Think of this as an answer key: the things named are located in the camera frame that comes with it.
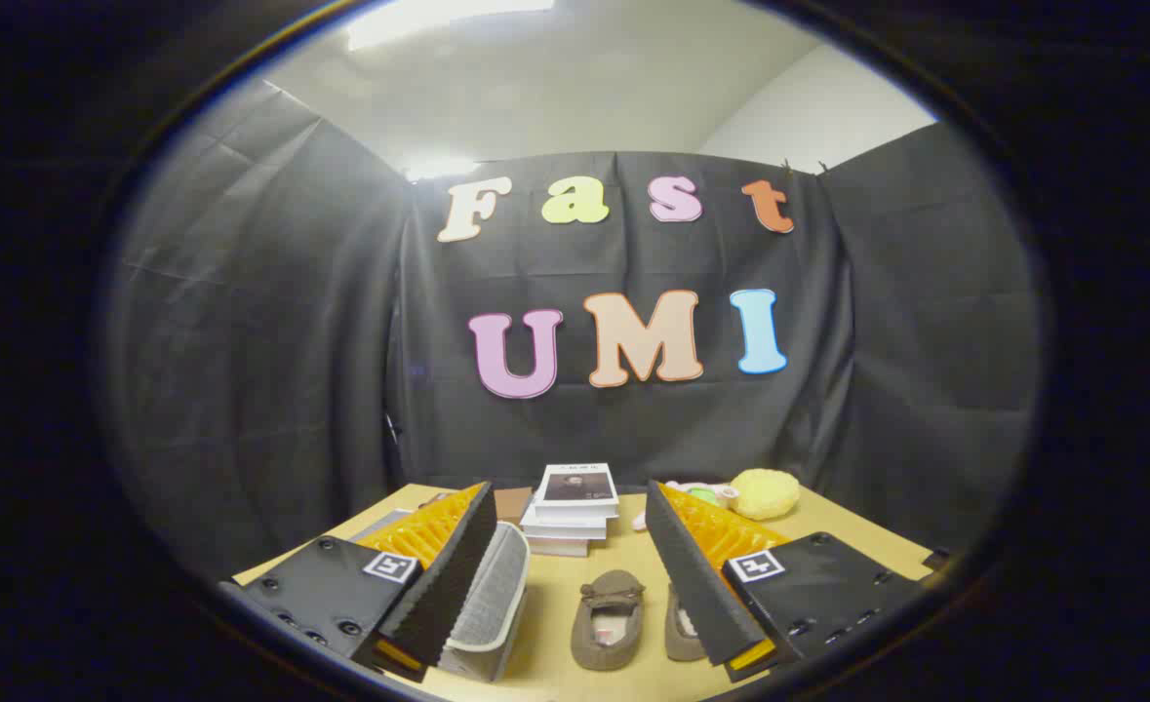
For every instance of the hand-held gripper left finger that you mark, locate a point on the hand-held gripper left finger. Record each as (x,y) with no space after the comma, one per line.
(453,585)

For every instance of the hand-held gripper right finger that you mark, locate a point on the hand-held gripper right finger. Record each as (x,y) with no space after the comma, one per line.
(696,585)

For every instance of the white fabric storage box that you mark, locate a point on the white fabric storage box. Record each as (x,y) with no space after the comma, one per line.
(492,595)

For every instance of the brown fuzzy slipper shoe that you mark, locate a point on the brown fuzzy slipper shoe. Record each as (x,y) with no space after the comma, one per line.
(609,614)
(680,629)

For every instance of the pink and green plush toy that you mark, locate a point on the pink and green plush toy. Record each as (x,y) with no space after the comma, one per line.
(701,492)

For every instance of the brown cover book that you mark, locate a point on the brown cover book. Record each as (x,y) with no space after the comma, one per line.
(513,503)

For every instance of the pale brown edged book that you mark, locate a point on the pale brown edged book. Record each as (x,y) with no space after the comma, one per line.
(560,548)

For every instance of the yellow plush toy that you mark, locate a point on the yellow plush toy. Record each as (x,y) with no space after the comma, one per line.
(765,493)

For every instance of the white portrait cover book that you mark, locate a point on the white portrait cover book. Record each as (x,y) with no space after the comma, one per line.
(576,487)

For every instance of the black upright block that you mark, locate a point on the black upright block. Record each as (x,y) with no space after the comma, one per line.
(935,559)

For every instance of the ceiling light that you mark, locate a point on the ceiling light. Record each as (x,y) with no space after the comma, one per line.
(438,19)

